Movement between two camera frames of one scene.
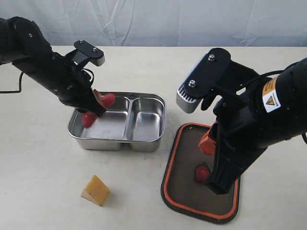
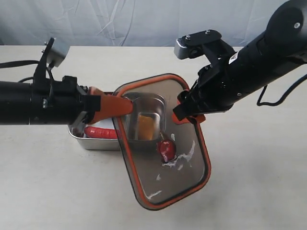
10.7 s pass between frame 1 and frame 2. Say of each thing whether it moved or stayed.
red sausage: moved
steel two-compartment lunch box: stayed
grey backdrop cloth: stayed
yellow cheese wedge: moved
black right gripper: moved
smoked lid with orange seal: moved
